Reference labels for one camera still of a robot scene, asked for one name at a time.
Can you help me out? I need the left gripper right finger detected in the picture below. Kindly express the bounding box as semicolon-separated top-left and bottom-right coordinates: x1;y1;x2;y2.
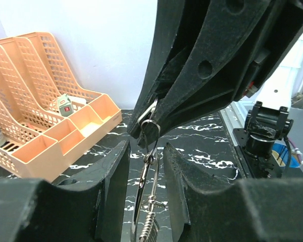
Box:
163;143;303;241

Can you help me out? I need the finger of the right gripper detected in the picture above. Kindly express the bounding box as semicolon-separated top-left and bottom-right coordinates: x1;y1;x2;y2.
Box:
127;1;210;139

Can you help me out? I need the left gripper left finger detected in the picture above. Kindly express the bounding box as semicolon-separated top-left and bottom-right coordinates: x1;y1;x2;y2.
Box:
0;140;130;241

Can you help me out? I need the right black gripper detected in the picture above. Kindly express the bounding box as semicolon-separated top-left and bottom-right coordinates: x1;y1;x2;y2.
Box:
137;1;303;147

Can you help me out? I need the bunch of small keys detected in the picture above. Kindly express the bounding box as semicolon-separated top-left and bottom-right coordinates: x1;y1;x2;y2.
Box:
139;195;165;242

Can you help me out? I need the silver metal keyring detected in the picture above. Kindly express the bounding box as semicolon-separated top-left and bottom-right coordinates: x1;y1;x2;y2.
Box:
130;151;160;241

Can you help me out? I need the small silver split ring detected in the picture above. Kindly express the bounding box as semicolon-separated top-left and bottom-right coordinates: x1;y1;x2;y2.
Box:
140;118;162;158

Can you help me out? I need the black marble pattern mat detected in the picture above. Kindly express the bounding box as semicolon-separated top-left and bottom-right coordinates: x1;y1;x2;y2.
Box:
0;108;250;242

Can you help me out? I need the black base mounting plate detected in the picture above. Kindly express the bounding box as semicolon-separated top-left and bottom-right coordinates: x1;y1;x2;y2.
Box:
233;128;303;178

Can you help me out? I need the orange plastic file organizer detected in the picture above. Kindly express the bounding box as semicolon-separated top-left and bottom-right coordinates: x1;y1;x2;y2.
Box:
0;32;122;182

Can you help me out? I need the grey green small box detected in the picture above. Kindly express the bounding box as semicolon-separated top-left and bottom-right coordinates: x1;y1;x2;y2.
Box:
57;93;74;117

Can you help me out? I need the aluminium frame rail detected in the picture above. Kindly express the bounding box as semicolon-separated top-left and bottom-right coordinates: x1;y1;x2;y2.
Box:
219;101;253;178

